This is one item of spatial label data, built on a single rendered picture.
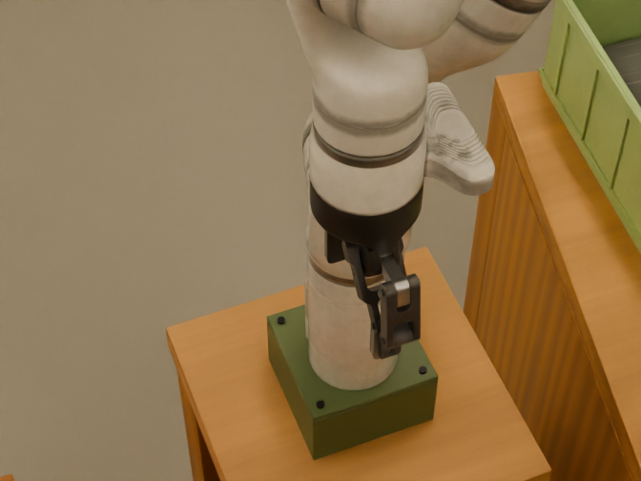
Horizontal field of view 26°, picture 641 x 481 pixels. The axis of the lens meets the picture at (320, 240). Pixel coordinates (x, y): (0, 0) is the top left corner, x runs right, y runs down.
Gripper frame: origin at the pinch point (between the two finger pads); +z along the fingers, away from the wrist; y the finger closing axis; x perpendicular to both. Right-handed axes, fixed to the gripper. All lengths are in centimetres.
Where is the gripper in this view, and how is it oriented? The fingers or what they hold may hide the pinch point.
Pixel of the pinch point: (361, 299)
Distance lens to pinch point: 101.7
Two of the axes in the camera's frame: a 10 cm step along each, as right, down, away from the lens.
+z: 0.0, 6.2, 7.8
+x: 9.4, -2.7, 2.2
